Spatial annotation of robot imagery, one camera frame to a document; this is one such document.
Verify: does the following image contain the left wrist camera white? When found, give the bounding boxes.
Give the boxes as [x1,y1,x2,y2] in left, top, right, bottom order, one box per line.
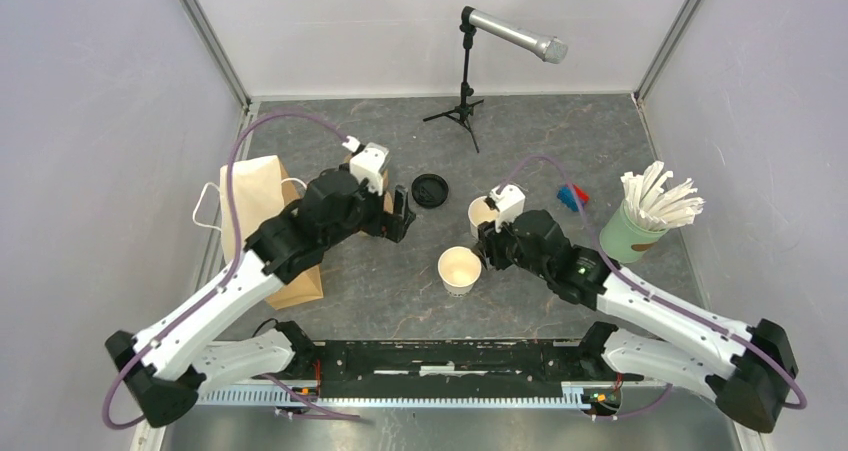
[342,135,389,196]

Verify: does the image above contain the green cup holder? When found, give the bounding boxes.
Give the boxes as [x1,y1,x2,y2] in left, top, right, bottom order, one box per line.
[599,201,669,264]

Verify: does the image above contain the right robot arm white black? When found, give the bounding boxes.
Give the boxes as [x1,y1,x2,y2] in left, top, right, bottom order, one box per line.
[474,210,801,433]

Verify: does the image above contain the blue red block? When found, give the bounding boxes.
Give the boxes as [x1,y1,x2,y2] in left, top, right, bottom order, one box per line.
[557,185,589,212]

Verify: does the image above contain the silver microphone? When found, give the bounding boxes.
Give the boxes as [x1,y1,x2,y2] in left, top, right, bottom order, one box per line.
[461,6,568,64]

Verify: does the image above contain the black microphone tripod stand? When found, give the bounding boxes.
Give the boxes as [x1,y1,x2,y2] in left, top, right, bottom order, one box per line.
[422,21,484,153]

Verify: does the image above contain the white paper cup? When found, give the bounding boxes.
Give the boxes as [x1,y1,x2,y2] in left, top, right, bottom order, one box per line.
[437,246,482,297]
[467,196,499,239]

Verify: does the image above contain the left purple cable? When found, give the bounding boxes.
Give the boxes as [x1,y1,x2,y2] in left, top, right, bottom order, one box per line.
[100,110,352,431]

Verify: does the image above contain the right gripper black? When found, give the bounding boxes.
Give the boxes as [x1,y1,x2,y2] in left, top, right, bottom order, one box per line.
[470,206,551,281]

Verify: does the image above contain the cardboard cup carrier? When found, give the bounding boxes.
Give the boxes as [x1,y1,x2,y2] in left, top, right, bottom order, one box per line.
[345,148,393,237]

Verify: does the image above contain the white wrapped straws bundle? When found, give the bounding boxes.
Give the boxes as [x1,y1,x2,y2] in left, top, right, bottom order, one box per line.
[620,161,705,232]

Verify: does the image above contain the brown paper bag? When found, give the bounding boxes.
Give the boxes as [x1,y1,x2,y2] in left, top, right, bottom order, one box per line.
[192,155,324,310]

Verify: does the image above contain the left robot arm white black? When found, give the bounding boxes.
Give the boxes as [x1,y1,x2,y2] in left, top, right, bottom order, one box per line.
[101,165,415,430]

